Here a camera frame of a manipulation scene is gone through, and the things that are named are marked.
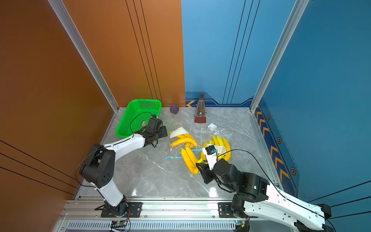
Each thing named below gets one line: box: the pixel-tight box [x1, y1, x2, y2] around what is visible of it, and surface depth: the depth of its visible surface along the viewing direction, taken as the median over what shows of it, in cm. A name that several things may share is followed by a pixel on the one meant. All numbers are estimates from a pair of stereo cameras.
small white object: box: [207, 123, 217, 131], surface depth 110 cm
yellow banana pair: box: [181, 145, 200, 175], surface depth 78 cm
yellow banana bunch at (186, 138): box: [170, 133, 198, 149], surface depth 96 cm
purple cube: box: [169, 103, 180, 115], surface depth 118 cm
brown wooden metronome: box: [194, 93, 207, 124], surface depth 109 cm
